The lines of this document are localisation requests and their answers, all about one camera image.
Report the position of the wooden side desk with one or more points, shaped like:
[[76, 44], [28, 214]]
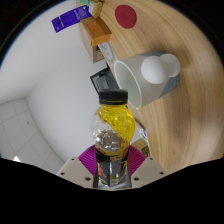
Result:
[[90, 50]]

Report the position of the flat round red coaster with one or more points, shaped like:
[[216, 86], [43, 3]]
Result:
[[125, 16]]

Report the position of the orange wooden box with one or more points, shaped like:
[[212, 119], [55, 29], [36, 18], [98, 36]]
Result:
[[97, 30]]

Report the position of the white printed pamphlet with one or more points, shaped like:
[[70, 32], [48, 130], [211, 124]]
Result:
[[143, 135]]

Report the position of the round grey printed paper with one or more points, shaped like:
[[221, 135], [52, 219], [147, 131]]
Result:
[[108, 51]]

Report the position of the small tan box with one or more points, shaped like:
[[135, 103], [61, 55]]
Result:
[[95, 8]]

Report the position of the clear bottle with black cap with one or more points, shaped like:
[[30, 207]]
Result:
[[112, 133]]

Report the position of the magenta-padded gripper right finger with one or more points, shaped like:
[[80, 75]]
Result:
[[136, 161]]

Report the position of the brown cardboard box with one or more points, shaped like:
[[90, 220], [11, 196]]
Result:
[[141, 146]]

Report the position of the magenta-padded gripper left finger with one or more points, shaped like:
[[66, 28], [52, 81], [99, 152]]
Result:
[[85, 161]]

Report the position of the white and grey mug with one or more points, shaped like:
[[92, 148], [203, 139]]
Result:
[[146, 78]]

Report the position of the purple standing pouch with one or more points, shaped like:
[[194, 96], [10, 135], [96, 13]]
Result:
[[71, 18]]

